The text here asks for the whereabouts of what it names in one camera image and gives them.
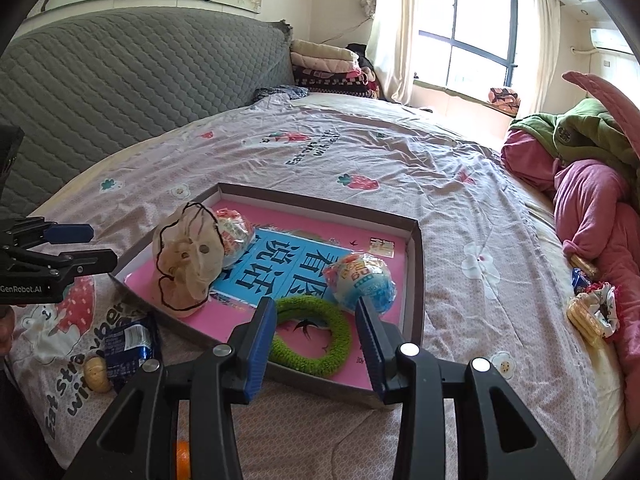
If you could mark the pink folded blanket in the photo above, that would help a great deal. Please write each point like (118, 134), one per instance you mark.
(325, 66)

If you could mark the strawberry printed bed sheet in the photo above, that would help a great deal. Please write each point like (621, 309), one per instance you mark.
(475, 210)

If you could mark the cream folded blanket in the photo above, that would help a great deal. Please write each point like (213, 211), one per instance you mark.
(322, 50)

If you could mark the white air conditioner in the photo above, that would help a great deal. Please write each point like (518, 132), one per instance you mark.
(612, 42)

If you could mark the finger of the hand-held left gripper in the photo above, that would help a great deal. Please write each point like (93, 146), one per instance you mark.
(75, 262)
(70, 233)

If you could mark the window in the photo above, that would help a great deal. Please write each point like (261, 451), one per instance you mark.
(480, 20)

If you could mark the red-blue snack bag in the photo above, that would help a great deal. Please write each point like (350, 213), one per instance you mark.
(365, 282)

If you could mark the checkered folded blanket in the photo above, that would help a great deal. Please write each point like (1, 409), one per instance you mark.
(335, 85)

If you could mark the patterned cushion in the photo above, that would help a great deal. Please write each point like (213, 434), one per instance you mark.
(504, 101)

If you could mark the white-red snack bag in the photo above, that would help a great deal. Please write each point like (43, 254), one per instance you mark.
(235, 235)

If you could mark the orange tangerine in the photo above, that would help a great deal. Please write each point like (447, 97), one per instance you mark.
(182, 460)

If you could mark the pile of pink-green bedding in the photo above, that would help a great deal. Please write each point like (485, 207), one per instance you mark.
(600, 210)

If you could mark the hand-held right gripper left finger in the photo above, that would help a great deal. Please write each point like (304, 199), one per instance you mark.
(260, 355)

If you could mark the snacks by bedding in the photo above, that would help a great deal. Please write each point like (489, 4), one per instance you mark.
(607, 310)

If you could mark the cream curtain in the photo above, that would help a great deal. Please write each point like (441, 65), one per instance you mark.
(540, 50)
(395, 30)

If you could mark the grey quilted headboard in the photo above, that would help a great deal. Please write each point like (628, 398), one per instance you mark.
(125, 75)

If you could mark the pink and blue book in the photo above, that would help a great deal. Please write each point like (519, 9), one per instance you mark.
(300, 230)

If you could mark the dark blue cloth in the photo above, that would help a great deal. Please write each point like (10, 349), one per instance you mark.
(280, 93)

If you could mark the small blue packet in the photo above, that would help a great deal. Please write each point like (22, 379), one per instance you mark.
(580, 280)

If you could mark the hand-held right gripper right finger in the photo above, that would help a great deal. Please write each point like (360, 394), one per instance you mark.
(371, 355)

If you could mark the blue snack packet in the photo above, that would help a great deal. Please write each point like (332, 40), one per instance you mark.
(130, 350)

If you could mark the yellow wafer packet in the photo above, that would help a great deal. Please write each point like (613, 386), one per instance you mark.
(582, 320)

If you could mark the green garment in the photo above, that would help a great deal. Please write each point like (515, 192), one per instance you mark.
(590, 130)

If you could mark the shallow grey cardboard box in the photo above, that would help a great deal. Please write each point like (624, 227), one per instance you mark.
(412, 280)

